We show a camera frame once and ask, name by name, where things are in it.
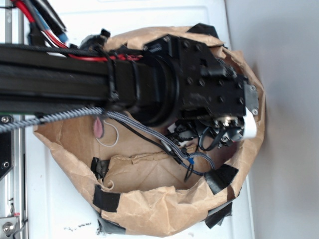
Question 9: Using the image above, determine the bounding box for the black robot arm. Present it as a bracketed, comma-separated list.
[0, 35, 259, 140]

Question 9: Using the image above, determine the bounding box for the brown paper bag tray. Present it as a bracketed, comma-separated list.
[33, 23, 266, 237]

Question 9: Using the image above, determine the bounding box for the white plastic board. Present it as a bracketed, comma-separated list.
[25, 0, 255, 239]

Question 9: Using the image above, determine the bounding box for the aluminium robot frame rail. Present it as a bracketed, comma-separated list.
[0, 0, 29, 239]

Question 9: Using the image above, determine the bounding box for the grey braided cable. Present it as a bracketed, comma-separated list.
[0, 106, 217, 175]

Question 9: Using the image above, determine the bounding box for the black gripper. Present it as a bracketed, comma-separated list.
[143, 35, 259, 151]

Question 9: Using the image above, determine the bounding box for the grey plush mouse toy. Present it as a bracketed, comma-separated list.
[93, 117, 119, 147]

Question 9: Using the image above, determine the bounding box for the red and black wire bundle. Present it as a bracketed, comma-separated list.
[9, 0, 145, 62]

